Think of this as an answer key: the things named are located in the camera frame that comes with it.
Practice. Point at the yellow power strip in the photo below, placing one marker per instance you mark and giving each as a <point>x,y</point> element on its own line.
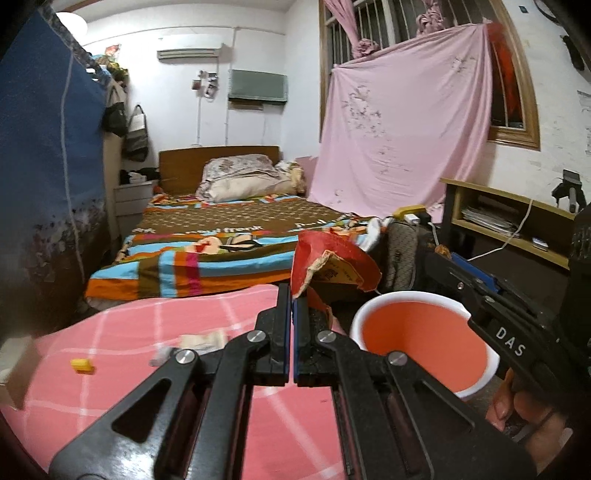
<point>408,214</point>

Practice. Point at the red hanging cloth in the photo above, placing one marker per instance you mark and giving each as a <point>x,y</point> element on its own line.
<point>503,60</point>

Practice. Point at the grey hanging handbag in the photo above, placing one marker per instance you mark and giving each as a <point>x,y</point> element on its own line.
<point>137,138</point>

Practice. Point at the black hanging handbag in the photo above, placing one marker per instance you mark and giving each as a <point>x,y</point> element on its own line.
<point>115,117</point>

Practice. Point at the barred window with wooden frame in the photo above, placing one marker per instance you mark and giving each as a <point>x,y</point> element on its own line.
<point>397,18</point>

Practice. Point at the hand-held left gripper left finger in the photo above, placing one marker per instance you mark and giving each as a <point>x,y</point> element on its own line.
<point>281,341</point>

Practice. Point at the bed with colourful blanket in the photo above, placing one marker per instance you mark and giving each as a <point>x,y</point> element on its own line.
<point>207,249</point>

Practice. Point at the items on nightstand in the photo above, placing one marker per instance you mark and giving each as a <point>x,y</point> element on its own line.
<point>138,175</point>

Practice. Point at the clutter on wardrobe top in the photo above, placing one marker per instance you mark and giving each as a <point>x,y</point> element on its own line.
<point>108,69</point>

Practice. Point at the white nightstand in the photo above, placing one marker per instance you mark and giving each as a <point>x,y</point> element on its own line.
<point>131,203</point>

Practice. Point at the person's right hand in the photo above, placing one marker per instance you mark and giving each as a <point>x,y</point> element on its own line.
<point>512,410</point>

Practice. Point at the wall television with green cover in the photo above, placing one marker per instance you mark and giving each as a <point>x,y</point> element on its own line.
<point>257,85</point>

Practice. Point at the wooden bed headboard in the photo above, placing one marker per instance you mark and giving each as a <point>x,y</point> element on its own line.
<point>180,166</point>

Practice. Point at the small yellow plastic piece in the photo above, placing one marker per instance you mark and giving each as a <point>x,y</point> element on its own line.
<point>83,366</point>

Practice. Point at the white round lampshade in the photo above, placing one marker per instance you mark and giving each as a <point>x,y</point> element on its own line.
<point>71,25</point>

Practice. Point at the white paper wrapper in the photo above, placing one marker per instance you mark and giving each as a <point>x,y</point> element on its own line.
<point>203,341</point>

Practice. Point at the white wall air conditioner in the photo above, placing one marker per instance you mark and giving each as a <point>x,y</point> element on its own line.
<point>189,52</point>

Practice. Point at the small wall-hung items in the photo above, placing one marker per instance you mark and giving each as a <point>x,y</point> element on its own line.
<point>207,84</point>

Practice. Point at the stack of papers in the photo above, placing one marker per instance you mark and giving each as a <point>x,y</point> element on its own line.
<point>489,219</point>

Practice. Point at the small white device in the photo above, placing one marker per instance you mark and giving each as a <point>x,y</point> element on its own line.
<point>540,243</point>

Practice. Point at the pink hanging sheet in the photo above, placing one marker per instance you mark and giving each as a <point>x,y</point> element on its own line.
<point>401,129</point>

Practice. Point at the wooden low shelf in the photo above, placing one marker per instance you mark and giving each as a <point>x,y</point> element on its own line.
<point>455,203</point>

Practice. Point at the black clamp stand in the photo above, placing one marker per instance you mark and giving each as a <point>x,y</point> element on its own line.
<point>571,189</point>

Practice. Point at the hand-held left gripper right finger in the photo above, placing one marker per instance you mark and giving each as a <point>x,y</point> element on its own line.
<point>304,341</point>

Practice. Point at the floral pillow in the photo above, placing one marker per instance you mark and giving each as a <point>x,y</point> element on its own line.
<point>240,167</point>

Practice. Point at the pink knotted curtain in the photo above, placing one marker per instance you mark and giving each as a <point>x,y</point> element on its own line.
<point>431,16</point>
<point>351,27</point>

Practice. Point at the pink plaid tablecloth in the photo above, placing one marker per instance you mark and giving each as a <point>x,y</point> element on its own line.
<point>115,332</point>

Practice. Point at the beige crumpled cloth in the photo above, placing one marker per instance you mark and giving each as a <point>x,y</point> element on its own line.
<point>293,175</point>

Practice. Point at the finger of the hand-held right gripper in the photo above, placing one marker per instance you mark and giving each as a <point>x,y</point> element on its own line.
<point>478,274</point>
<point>450,281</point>

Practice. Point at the red snack bag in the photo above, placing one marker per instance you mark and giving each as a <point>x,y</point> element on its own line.
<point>323,249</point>

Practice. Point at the small wall poster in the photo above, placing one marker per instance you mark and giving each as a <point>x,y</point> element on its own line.
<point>113,50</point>

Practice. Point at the beige pillow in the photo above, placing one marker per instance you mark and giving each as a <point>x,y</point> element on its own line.
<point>244,189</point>

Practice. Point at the brown patterned bag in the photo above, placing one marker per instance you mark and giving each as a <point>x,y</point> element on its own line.
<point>401,258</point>

